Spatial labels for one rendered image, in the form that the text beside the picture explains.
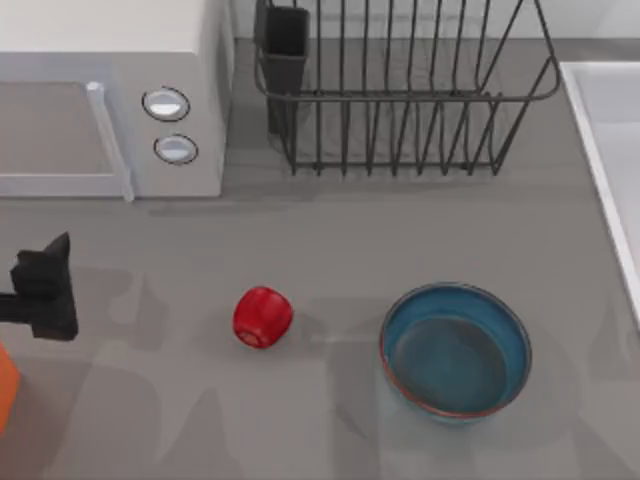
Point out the microwave door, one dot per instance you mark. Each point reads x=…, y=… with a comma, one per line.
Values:
x=45, y=130

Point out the pale microwave oven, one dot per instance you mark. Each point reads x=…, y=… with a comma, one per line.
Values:
x=200, y=125

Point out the dark cutlery holder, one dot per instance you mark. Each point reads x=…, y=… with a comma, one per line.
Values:
x=285, y=45

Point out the red apple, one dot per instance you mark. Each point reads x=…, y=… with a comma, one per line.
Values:
x=262, y=316

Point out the orange box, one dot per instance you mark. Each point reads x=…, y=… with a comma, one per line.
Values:
x=6, y=390

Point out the blue bowl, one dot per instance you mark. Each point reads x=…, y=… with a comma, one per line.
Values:
x=455, y=355

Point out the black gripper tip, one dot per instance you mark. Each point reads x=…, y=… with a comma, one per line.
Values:
x=47, y=295

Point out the microwave knob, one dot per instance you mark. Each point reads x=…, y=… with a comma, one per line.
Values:
x=166, y=104
x=175, y=149

